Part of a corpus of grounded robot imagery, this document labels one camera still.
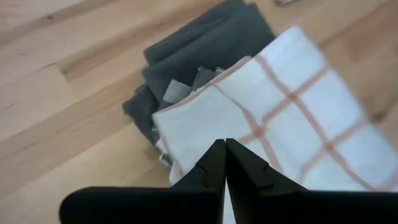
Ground grey checked towel white lines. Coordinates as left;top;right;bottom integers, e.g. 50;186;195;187
150;65;227;167

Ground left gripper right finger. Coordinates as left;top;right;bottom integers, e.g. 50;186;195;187
226;138;398;224

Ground blue-grey waffle towel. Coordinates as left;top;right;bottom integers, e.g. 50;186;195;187
121;0;277;147

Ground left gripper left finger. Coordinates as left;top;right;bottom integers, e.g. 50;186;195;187
58;139;227;224

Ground white towel orange stripes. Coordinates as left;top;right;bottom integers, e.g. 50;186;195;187
152;26;398;224

